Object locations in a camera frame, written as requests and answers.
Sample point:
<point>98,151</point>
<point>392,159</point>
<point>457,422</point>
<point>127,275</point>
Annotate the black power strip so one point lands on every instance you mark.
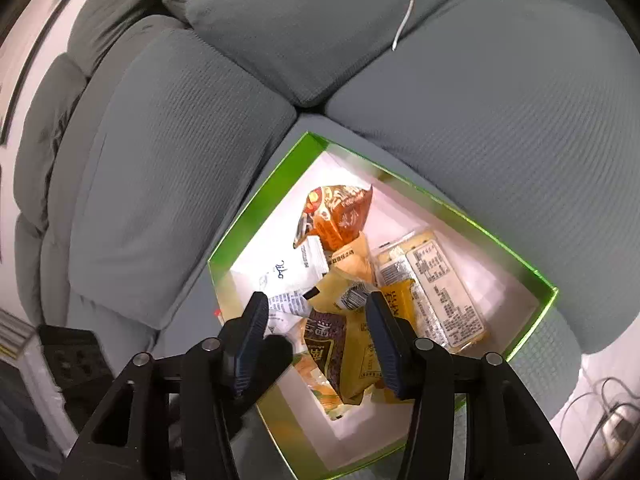
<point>74,357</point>

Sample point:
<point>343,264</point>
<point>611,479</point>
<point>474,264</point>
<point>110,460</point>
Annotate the gold bar wrapper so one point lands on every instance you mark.
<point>399,298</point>

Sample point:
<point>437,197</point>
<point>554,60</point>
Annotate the tan pastry packet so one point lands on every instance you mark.
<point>354,259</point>

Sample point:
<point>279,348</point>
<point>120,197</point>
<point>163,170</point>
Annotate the yellow purple wrapper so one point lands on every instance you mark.
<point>337,335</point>

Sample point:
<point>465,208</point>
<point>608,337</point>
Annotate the orange snack bag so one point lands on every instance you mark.
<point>335,213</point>

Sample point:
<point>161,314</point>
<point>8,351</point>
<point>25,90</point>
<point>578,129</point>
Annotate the green cardboard box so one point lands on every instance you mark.
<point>512,296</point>

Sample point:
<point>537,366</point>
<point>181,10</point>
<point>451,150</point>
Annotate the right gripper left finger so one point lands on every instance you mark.
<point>127,435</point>

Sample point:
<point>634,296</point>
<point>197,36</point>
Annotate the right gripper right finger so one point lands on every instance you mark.
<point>507,434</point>

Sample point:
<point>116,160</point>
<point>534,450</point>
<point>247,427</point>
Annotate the clear cracker pack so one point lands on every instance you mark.
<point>443,307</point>

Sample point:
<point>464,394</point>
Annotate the grey sofa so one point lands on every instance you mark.
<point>151,128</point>

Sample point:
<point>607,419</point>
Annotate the white blue snack packet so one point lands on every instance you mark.
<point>288,279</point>

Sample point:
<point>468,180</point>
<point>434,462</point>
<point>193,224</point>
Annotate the white charger with cables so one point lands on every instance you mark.
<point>598,423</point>

